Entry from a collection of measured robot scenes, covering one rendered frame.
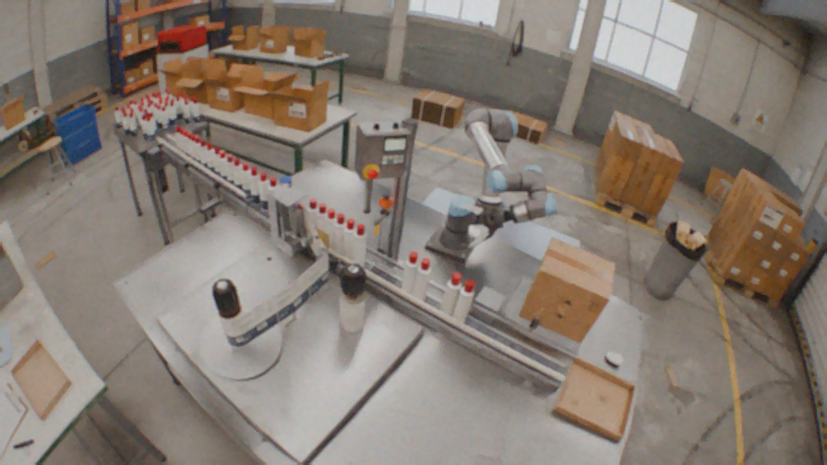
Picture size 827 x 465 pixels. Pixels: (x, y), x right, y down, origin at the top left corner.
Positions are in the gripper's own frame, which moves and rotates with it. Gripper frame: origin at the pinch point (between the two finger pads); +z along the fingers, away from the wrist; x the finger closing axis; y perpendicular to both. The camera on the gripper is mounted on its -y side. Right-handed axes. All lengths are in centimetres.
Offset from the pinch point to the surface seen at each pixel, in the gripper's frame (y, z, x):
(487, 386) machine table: -11, 1, -57
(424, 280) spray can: -6.6, 17.1, -15.8
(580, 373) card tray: 9, -32, -67
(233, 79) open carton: 92, 197, 191
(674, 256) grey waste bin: 196, -128, -59
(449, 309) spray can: -3.2, 11.4, -28.4
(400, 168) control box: -11.1, 14.3, 25.5
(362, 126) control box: -25, 19, 40
